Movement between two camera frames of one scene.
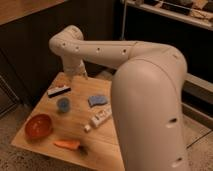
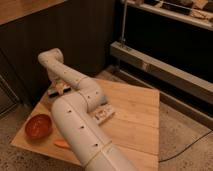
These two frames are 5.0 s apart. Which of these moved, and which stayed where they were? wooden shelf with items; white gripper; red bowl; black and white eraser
Moved: white gripper
Stayed: wooden shelf with items; black and white eraser; red bowl
